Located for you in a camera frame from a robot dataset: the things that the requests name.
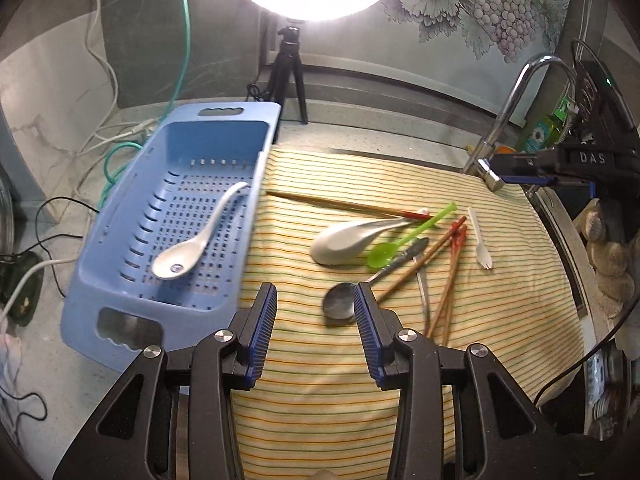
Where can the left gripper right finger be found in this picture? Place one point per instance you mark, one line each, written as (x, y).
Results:
(377, 329)

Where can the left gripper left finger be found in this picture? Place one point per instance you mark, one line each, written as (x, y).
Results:
(243, 362)

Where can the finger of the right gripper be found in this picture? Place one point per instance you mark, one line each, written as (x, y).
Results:
(528, 180)
(523, 164)

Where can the green plastic spoon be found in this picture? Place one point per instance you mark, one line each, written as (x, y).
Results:
(383, 253)

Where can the small white plastic fork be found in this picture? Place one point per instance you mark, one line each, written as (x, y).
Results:
(482, 253)

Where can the white ceramic spoon with logo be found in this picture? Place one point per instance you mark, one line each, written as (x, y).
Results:
(180, 259)

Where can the wooden chopstick red tip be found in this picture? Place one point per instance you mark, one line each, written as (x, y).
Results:
(346, 204)

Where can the metal fork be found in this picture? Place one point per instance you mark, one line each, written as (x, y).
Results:
(421, 277)

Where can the right hand in knit glove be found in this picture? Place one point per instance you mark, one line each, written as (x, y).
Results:
(615, 264)

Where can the chrome faucet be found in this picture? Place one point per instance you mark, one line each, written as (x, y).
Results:
(477, 163)

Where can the phone on right gripper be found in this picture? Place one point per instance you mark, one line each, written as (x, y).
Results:
(604, 118)

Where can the green dish soap bottle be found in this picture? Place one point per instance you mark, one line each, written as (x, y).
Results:
(549, 128)

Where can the striped yellow cloth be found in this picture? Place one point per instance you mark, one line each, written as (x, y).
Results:
(360, 379)

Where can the blue plastic drain basket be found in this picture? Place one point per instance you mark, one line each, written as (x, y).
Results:
(116, 306)

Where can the black tripod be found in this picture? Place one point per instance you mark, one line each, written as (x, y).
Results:
(287, 67)

